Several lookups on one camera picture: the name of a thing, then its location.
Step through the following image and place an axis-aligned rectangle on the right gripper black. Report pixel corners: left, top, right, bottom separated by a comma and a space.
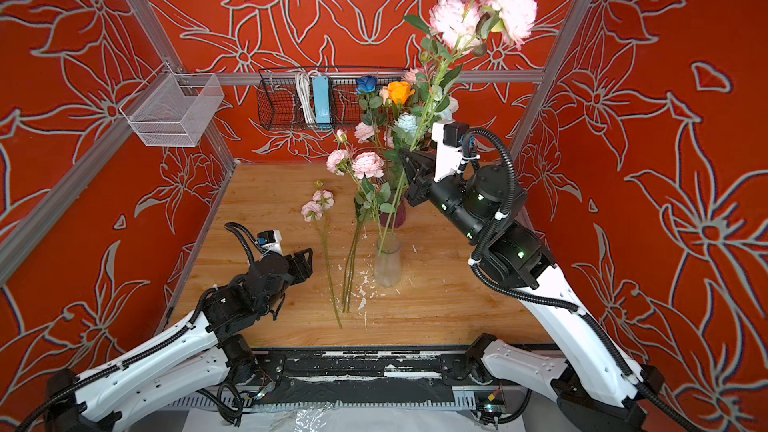
400, 141, 495, 244

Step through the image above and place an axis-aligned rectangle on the purple ribbed glass vase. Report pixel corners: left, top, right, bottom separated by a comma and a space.
379, 198, 407, 229

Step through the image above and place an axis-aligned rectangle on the white hydrangea flower stem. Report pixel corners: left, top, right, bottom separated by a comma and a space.
393, 96, 459, 150

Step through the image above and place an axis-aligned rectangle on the pink mini rose spray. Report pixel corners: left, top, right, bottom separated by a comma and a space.
341, 217, 365, 313

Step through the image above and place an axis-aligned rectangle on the pink peony flower stem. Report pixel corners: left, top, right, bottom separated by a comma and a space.
354, 122, 394, 155

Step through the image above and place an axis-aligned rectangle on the yellow rose flower stem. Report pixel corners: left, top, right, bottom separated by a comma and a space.
384, 81, 417, 135

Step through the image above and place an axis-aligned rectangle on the peach rose flower stem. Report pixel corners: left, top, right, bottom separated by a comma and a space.
379, 86, 391, 105

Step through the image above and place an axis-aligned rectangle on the blue rose flower stem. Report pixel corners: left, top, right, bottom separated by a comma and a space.
355, 75, 384, 130

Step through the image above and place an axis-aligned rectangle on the large pink peony spray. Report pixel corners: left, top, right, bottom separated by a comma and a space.
376, 0, 539, 256

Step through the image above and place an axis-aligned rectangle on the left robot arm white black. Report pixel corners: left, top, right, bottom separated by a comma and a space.
16, 222, 313, 431

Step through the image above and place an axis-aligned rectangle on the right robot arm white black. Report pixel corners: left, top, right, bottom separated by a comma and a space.
398, 123, 697, 431

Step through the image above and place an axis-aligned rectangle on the clear ribbed glass vase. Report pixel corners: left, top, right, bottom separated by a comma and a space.
374, 234, 402, 288

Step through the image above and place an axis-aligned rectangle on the mixed flower bunch on table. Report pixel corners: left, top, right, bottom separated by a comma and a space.
325, 129, 396, 252

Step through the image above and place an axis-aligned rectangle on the blue flat box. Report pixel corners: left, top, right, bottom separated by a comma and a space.
312, 75, 331, 129

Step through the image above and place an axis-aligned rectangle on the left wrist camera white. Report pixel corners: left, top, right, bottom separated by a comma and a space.
256, 230, 283, 255

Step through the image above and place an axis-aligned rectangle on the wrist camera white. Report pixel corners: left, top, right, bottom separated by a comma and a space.
431, 120, 480, 182
256, 230, 283, 255

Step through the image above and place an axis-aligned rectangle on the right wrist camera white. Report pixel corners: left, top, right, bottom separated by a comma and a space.
431, 120, 480, 182

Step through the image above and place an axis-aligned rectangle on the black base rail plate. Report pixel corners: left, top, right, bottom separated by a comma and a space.
237, 345, 526, 411

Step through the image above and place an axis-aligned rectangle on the black wire wall basket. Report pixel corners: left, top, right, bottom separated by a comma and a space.
256, 66, 430, 131

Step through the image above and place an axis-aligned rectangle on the white mesh wall basket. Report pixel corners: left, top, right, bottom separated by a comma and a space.
120, 73, 224, 147

